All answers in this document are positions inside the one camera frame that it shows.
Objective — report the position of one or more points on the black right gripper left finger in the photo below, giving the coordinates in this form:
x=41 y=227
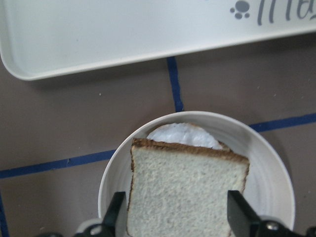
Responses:
x=114 y=222

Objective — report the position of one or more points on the white rectangular bear tray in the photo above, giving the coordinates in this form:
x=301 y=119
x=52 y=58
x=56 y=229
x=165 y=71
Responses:
x=41 y=39

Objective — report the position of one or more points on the white bread slice top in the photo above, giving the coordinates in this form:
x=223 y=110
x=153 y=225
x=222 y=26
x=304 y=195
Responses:
x=181 y=191

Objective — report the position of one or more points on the fake fried egg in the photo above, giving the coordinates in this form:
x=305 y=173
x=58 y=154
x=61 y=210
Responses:
x=186 y=134

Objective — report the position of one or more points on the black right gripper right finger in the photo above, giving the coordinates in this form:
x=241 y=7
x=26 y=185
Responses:
x=242 y=219

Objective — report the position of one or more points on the white round plate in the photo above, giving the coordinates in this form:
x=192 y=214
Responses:
x=268 y=186

